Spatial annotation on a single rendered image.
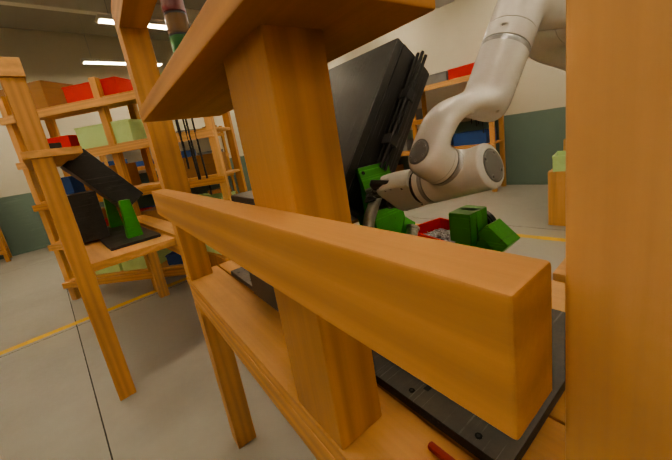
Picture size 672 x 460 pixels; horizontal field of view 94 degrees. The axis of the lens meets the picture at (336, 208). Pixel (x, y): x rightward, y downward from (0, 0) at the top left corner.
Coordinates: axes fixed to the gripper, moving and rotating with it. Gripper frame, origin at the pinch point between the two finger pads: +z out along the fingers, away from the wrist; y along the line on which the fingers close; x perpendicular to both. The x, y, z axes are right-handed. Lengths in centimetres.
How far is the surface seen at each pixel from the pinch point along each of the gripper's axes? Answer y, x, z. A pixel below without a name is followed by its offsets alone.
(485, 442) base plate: -12, 41, -29
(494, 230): -10.6, 6.8, -26.3
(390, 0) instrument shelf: 32, 1, -39
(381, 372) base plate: -8.0, 37.6, -8.8
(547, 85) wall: -329, -442, 136
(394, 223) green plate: -9.7, 1.3, 2.7
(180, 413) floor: -20, 95, 152
